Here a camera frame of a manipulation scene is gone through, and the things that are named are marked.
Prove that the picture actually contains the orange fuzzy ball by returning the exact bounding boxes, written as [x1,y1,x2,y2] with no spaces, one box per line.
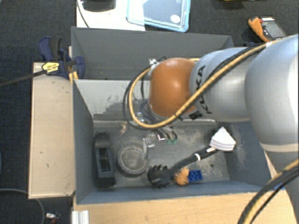
[173,167,191,187]

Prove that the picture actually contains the clear round glass cup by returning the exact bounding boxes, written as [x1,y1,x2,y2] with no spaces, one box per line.
[116,142,150,177]

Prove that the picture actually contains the pale wood board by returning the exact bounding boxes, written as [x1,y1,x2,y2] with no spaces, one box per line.
[28,62,76,199]

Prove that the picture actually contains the blue toy brick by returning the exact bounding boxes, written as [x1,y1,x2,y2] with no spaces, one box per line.
[188,169,204,184]

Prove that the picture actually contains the black pasta spoon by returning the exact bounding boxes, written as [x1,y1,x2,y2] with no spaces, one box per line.
[147,147,217,189]

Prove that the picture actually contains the black rectangular plastic holder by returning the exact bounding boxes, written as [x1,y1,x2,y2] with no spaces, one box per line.
[93,131,117,188]

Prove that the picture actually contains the white folded wedge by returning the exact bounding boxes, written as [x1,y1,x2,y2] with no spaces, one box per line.
[208,126,237,152]

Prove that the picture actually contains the grey metal bin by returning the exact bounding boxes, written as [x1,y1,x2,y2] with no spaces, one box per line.
[71,26,278,205]

